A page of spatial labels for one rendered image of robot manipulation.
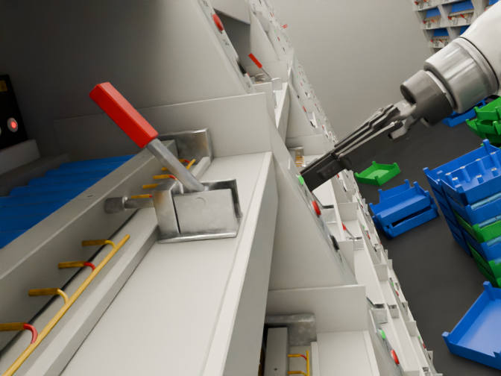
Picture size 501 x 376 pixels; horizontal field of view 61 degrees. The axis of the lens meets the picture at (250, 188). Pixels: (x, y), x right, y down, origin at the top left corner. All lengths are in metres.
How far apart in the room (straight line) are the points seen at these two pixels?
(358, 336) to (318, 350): 0.04
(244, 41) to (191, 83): 0.70
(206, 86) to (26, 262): 0.23
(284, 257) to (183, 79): 0.18
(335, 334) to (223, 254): 0.27
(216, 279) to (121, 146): 0.24
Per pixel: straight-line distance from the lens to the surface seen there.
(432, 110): 0.63
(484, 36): 0.64
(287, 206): 0.38
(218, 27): 0.41
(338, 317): 0.44
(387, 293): 1.20
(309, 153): 1.09
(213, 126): 0.37
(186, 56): 0.37
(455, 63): 0.63
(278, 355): 0.39
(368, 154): 0.61
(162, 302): 0.17
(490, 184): 1.69
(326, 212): 0.67
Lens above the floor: 1.17
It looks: 14 degrees down
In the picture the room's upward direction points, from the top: 30 degrees counter-clockwise
